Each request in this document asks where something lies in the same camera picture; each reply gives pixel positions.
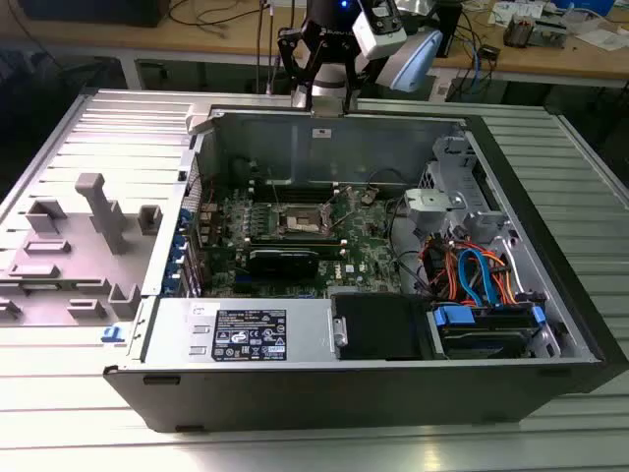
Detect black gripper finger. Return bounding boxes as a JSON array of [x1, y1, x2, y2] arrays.
[[276, 27, 324, 111], [340, 47, 371, 114]]

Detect metal socket cover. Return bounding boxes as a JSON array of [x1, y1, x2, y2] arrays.
[[320, 186, 358, 233]]

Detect CPU socket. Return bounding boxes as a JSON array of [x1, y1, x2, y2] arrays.
[[275, 200, 340, 238]]

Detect black upright box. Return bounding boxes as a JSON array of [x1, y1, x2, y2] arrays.
[[431, 0, 464, 59]]

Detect silver disk bay cage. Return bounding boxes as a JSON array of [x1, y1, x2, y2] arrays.
[[400, 132, 515, 247]]

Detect green motherboard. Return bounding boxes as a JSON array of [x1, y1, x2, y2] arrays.
[[196, 182, 422, 301]]

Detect green RAM stick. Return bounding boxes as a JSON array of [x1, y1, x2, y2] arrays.
[[248, 234, 345, 250]]

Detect copper coil device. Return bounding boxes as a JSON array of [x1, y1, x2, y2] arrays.
[[504, 13, 537, 49]]

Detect black computer box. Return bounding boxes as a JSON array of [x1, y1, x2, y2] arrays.
[[22, 0, 166, 29]]

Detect wooden desk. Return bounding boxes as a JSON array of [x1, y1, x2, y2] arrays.
[[0, 0, 629, 80]]

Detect black graphics card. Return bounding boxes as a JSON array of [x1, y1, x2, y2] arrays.
[[244, 248, 320, 282]]

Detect black plastic shroud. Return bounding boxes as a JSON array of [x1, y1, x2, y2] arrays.
[[329, 293, 431, 361]]

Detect hard disk in blue carrier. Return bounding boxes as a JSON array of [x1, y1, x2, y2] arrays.
[[439, 329, 535, 361], [431, 302, 547, 338]]

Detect white paper sheets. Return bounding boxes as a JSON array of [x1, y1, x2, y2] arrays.
[[573, 28, 629, 52]]

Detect grey parts rack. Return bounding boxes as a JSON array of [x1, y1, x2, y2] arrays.
[[0, 171, 166, 329]]

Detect silver power supply unit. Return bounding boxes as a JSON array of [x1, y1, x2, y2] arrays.
[[140, 297, 340, 366]]

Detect black PC case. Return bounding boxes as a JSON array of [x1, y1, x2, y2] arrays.
[[101, 88, 629, 434]]

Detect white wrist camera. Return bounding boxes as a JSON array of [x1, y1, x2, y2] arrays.
[[352, 0, 408, 60]]

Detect blue cable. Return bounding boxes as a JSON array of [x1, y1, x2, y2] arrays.
[[464, 38, 486, 95]]

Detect blue data wire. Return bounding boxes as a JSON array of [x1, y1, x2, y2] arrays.
[[456, 248, 497, 309]]

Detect orange wire bundle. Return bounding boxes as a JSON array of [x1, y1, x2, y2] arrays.
[[425, 238, 520, 309]]

